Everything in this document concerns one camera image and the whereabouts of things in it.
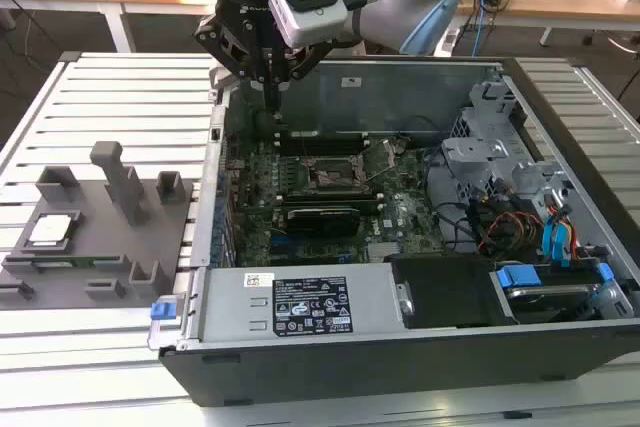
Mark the green RAM stick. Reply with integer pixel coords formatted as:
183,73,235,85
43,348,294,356
4,256,121,269

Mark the blue release latch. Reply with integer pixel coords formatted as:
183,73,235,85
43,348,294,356
149,299,176,321

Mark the green motherboard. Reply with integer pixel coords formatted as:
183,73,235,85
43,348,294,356
222,134,446,268

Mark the small silver chipset heatsink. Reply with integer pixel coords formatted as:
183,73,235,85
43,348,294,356
367,242,401,261

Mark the black rating label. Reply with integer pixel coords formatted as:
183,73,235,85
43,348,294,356
272,275,354,336

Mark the blue flat data wire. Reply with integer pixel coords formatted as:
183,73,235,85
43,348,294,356
541,219,564,268
555,214,577,268

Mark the silver metal drive cage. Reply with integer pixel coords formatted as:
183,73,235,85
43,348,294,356
439,80,576,221

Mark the metal socket cover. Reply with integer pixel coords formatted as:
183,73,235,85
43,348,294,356
362,139,402,183

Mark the silver green CPU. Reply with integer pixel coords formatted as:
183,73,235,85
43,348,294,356
27,213,75,247

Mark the CPU socket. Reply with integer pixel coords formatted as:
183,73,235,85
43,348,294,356
299,154,369,193

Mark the black plastic shroud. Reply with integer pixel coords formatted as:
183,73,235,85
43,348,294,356
389,254,516,331

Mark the black round component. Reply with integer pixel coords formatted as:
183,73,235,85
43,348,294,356
254,109,281,141

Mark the hard disk in blue carrier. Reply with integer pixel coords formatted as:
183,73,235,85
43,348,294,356
492,261,616,323

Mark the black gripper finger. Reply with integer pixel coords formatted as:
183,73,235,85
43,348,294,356
273,41,332,118
193,14,275,118

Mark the black wire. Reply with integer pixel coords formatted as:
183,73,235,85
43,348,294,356
422,144,484,253

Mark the black graphics card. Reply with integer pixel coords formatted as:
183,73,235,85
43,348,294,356
285,205,362,239

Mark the black RAM slot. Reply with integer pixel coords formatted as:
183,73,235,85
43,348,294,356
278,141,365,149
278,129,365,137
279,203,384,211
276,193,381,200
278,147,366,156
278,135,365,143
276,188,377,195
278,198,382,205

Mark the blue cable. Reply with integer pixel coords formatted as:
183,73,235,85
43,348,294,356
473,0,491,56

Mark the grey parts rack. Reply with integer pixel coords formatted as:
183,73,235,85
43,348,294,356
0,140,197,311

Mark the black grey PC case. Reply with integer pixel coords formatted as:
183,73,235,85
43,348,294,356
148,54,640,408

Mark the multicolour power wire bundle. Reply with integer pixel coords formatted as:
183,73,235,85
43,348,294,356
469,194,547,258

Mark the silver power supply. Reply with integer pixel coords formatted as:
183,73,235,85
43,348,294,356
182,266,401,351

